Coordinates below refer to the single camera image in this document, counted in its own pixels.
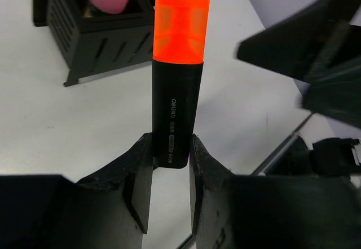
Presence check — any black two-slot organizer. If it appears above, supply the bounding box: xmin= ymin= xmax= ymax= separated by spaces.
xmin=33 ymin=0 xmax=155 ymax=87

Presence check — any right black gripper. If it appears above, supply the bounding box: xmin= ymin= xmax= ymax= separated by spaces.
xmin=236 ymin=0 xmax=360 ymax=128

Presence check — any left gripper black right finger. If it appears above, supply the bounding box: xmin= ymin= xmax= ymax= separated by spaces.
xmin=190 ymin=136 xmax=360 ymax=248

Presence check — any orange capped black highlighter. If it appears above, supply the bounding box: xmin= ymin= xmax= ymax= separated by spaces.
xmin=152 ymin=0 xmax=210 ymax=169

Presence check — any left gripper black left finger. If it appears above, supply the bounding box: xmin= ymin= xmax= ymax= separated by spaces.
xmin=1 ymin=133 xmax=153 ymax=248

